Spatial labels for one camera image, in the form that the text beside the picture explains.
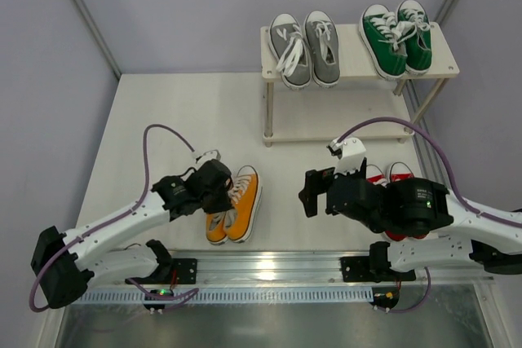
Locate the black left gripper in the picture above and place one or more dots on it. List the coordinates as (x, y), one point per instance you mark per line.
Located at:
(220, 200)

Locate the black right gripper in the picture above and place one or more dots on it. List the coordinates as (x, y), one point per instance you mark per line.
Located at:
(311, 191)

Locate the orange sneaker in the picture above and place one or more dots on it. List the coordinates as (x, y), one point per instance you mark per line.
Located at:
(215, 233)
(245, 195)

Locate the grey sneaker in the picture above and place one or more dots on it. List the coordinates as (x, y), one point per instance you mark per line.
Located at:
(288, 46)
(322, 40)

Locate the green sneaker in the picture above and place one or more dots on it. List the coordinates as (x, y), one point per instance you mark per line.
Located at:
(384, 38)
(417, 38)

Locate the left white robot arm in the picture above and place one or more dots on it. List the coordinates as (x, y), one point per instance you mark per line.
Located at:
(67, 264)

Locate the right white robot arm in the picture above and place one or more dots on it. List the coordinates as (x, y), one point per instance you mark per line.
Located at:
(437, 229)

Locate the white two-tier shoe shelf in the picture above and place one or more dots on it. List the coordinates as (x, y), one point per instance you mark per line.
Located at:
(314, 114)

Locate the left red sneaker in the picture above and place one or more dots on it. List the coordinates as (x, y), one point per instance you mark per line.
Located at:
(375, 176)

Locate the red sneaker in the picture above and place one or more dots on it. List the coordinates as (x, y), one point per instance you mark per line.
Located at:
(375, 176)
(396, 172)

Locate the right red sneaker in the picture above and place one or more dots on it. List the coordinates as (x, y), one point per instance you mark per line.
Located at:
(396, 172)

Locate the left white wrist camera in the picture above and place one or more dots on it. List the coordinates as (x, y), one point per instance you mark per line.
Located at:
(200, 157)

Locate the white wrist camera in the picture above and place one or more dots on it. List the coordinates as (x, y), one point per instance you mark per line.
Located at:
(350, 153)
(200, 157)

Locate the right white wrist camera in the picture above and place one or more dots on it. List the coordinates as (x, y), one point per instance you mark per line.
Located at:
(350, 153)

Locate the aluminium mounting rail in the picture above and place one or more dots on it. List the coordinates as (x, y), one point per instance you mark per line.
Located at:
(250, 268)

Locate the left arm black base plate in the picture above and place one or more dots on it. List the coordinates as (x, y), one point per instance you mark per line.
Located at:
(183, 271)

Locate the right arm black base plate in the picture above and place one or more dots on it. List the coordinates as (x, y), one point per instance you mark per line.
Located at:
(361, 269)

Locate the white slotted cable duct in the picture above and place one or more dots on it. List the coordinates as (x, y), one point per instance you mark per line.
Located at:
(237, 295)

